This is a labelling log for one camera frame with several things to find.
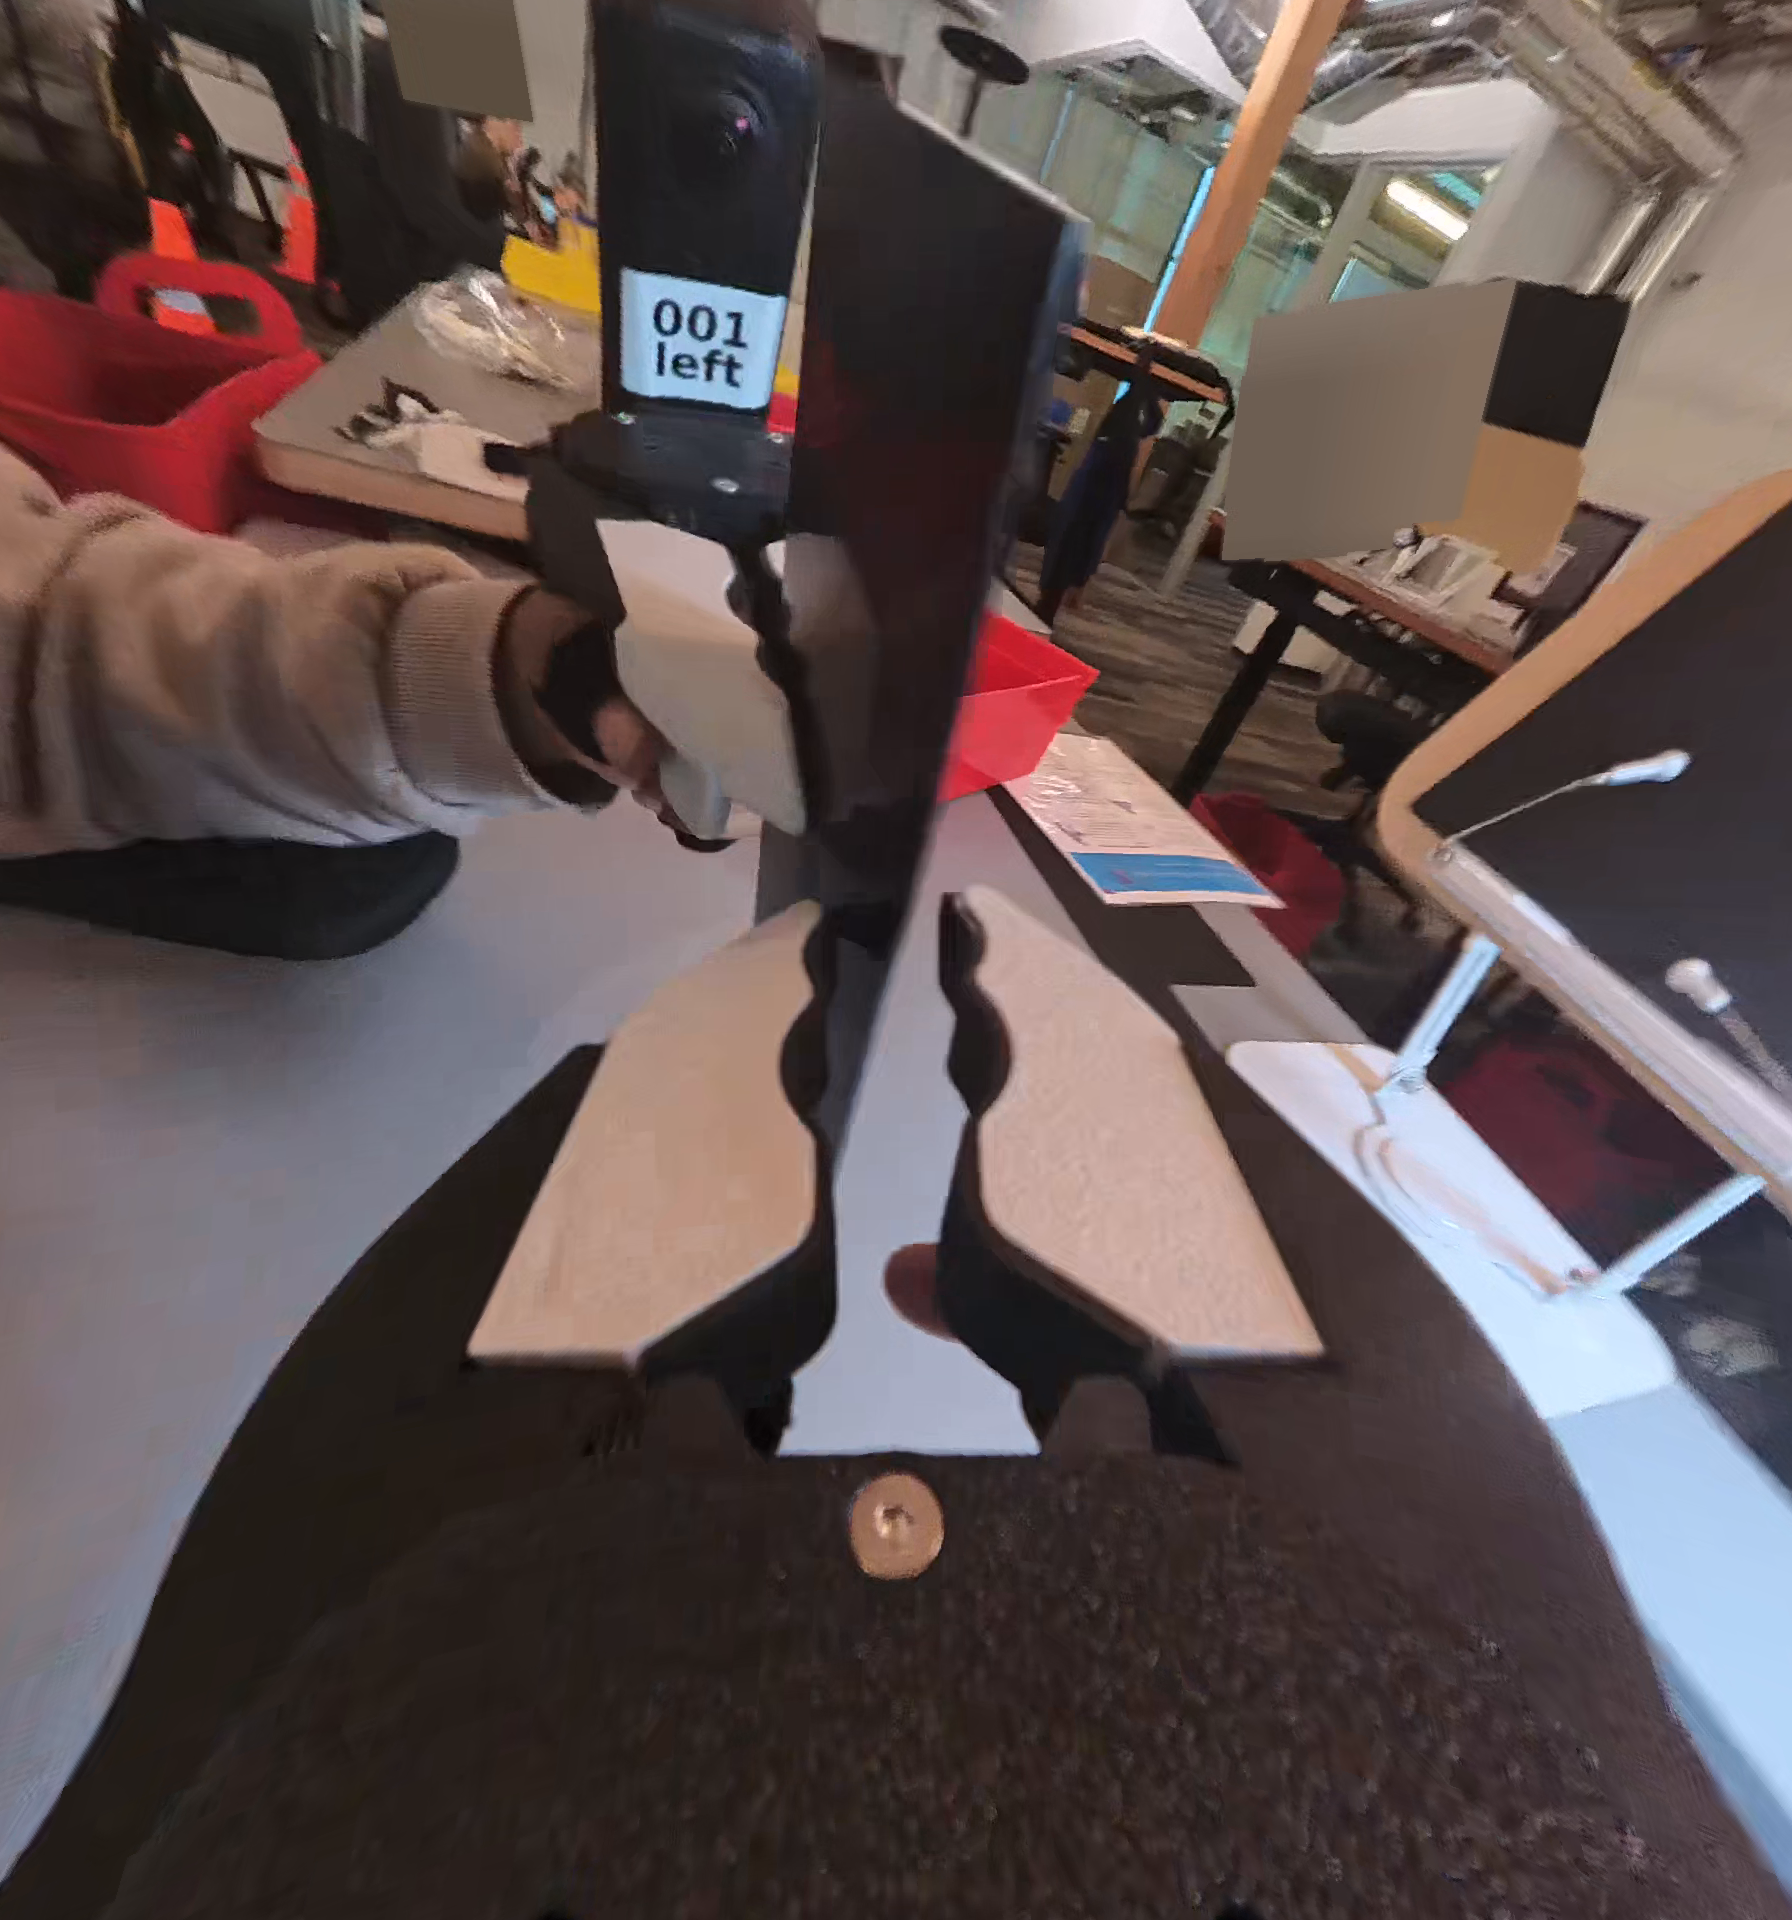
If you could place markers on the black object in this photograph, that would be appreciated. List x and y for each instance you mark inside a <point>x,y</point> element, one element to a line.
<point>378,413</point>

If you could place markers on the long wooden desk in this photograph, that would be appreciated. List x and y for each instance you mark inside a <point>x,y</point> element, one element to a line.
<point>1393,586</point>

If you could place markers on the wooden desk black frame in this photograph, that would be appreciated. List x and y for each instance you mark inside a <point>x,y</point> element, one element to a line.
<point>1136,354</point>

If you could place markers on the wooden table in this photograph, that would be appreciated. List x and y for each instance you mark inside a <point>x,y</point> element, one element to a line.
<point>387,360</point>

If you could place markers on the yellow plastic bin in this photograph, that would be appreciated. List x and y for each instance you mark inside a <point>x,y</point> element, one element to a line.
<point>552,272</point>

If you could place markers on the red plastic basket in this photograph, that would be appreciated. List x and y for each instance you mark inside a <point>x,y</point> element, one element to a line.
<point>116,391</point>

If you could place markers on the person's right hand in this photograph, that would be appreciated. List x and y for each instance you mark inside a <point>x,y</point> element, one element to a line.
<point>919,1291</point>

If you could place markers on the person's left forearm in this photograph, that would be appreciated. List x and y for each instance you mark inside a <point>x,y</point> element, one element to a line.
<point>162,676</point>

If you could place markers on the blue white paper sheet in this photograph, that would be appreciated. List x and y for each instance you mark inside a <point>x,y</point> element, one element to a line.
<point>1151,841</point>

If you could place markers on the dark red floor container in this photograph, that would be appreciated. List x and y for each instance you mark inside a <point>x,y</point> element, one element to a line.
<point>1270,864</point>

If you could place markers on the low red plastic bin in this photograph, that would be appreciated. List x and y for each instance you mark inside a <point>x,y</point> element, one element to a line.
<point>1016,691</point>

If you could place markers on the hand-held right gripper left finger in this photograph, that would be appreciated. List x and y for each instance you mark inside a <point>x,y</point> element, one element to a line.
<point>657,1200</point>

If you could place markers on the white metal bracket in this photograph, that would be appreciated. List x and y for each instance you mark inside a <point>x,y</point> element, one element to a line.
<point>1632,1021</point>

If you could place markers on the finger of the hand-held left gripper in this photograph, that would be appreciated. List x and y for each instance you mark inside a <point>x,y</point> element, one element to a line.
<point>687,662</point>

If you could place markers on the person's left hand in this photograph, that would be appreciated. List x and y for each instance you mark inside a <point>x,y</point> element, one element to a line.
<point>581,735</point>

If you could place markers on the beige chair with black cover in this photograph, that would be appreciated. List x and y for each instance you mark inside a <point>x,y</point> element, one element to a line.
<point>1564,360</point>

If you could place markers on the white metal rod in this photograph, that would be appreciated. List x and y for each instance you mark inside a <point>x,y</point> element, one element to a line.
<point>1684,1231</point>
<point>1436,1013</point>

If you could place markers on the black board with wooden rim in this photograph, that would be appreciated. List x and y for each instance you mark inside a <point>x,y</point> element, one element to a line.
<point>1707,676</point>

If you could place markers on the silver ventilation duct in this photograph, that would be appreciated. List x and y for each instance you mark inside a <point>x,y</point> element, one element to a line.
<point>1632,121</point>

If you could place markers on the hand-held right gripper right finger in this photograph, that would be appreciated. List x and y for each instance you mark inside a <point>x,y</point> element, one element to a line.
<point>1136,1200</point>

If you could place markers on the black plate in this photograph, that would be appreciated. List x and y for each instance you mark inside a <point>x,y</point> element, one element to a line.
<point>912,450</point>

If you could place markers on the black floor lamp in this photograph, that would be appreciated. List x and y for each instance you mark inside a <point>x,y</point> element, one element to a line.
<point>982,53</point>

